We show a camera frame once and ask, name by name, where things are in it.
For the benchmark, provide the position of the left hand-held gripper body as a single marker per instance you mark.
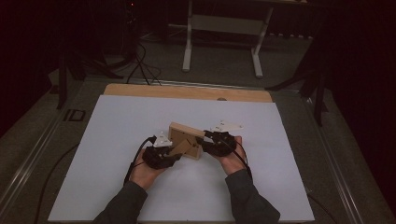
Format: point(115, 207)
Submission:
point(157, 158)

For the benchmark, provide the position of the white metal stand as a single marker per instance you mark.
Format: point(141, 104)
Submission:
point(186, 46)

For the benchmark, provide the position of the person's left hand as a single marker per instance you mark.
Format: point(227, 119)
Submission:
point(143, 174)

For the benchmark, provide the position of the white table sheet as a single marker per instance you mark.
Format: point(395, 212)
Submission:
point(124, 124)

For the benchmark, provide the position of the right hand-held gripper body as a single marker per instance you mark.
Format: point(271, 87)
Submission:
point(222, 144)

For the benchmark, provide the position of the metal floor rail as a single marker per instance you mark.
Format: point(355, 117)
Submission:
point(29, 161)
point(332, 161)

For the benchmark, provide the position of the black floor socket frame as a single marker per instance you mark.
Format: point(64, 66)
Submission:
point(66, 115)

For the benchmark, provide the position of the black tripod stand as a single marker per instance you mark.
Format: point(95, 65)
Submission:
point(62, 87)
point(319, 99)

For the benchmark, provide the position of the person's right hand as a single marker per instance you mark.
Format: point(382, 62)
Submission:
point(233, 163)

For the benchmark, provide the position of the small wooden box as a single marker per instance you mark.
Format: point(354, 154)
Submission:
point(182, 130)

